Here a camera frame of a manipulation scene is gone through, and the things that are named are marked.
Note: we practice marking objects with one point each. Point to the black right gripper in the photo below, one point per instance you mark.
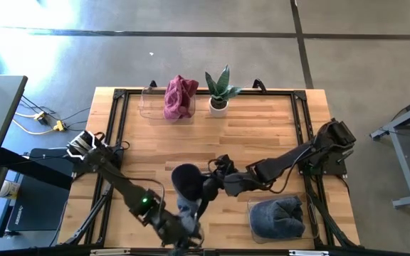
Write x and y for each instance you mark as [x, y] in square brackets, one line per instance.
[215, 188]

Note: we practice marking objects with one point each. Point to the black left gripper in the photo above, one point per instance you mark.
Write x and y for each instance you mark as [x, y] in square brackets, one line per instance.
[173, 231]

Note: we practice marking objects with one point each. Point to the dark blue baseball cap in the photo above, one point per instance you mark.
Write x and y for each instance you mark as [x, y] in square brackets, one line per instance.
[189, 181]

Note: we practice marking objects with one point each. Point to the magenta cloth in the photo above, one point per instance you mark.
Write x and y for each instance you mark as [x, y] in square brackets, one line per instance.
[178, 99]

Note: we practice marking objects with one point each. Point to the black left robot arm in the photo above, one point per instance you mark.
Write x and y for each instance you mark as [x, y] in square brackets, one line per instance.
[119, 181]

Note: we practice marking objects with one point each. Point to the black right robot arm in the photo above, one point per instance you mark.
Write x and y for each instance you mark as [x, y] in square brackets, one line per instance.
[279, 165]

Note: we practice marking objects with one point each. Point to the snake plant in white pot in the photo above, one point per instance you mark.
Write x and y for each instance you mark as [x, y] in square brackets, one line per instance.
[218, 113]

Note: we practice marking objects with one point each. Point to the clear plastic bin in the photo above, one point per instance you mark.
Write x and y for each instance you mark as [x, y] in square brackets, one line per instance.
[313, 227]
[151, 105]

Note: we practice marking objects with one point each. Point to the black table edge clamp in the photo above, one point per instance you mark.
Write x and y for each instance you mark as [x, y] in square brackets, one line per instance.
[260, 84]
[153, 84]

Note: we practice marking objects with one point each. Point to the black Husky mat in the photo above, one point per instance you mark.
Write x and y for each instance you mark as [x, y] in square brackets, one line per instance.
[37, 206]

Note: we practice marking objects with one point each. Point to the yellow power plug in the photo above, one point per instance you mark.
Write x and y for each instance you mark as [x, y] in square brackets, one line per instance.
[60, 125]
[41, 115]

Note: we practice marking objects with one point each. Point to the white paper cup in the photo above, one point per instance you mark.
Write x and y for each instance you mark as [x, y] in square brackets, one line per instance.
[9, 189]

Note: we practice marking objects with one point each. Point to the grey metal table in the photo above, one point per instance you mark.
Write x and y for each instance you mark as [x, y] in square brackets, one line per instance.
[403, 165]

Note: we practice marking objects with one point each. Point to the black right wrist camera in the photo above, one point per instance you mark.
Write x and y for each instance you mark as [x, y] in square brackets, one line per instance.
[223, 165]

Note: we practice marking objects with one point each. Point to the black aluminium table frame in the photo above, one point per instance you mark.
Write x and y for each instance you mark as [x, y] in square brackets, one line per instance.
[276, 92]

